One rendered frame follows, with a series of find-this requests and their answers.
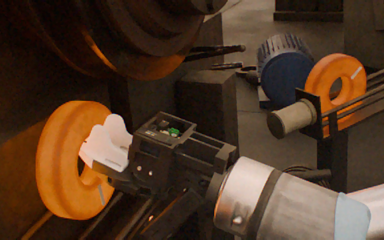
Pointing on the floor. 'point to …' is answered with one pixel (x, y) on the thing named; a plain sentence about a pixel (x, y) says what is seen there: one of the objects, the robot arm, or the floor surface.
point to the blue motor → (282, 69)
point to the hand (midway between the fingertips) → (81, 146)
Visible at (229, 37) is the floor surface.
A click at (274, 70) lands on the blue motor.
